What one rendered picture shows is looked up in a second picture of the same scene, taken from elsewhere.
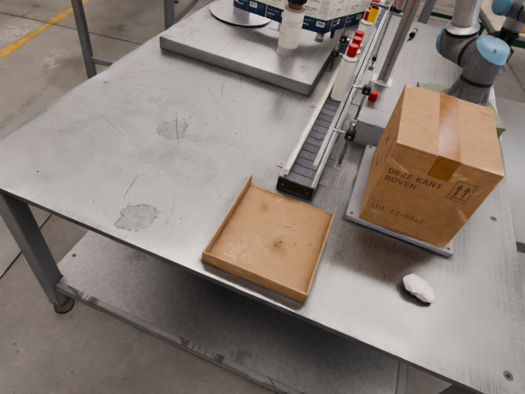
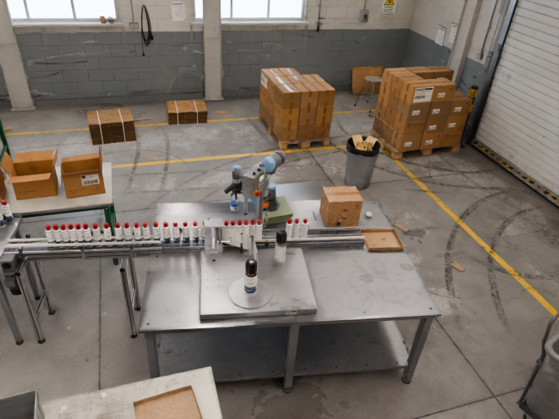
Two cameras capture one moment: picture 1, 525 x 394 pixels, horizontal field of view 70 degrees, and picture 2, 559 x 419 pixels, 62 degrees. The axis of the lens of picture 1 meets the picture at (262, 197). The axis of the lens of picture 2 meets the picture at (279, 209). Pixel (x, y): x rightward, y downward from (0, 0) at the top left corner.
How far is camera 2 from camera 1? 4.02 m
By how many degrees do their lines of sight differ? 79
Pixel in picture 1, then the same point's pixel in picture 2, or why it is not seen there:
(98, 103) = (378, 305)
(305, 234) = (373, 235)
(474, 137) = (343, 189)
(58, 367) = (423, 362)
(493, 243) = not seen: hidden behind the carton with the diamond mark
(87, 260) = (393, 356)
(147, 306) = (388, 324)
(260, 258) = (390, 240)
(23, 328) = (426, 386)
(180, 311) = not seen: hidden behind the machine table
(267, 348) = not seen: hidden behind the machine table
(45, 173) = (418, 293)
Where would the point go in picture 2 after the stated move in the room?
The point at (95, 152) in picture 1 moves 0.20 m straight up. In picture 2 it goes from (398, 289) to (403, 269)
